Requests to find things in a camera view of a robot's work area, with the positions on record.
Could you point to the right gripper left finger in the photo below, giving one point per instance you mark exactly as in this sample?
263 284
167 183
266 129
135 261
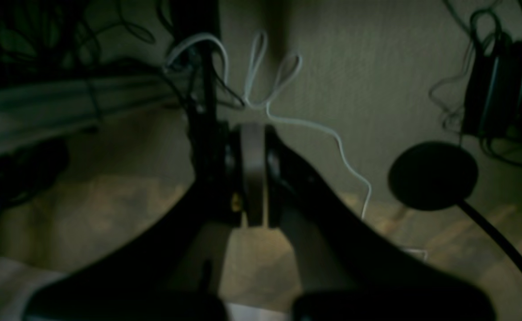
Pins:
170 272

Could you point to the black round foot pedal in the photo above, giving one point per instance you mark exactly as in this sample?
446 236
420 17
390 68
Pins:
433 175

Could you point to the black power adapter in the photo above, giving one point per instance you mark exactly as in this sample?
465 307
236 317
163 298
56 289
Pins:
493 99

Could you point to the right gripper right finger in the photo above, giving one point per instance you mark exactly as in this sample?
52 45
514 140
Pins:
348 271

